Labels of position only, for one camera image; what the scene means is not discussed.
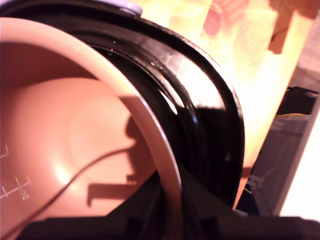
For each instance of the black Philips rice cooker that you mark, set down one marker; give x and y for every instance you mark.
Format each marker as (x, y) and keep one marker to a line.
(212, 125)

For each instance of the copper-coloured cooking pot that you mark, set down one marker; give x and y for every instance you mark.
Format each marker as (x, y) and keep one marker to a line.
(62, 125)

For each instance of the white furniture panel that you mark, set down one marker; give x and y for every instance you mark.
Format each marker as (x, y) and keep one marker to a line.
(305, 187)

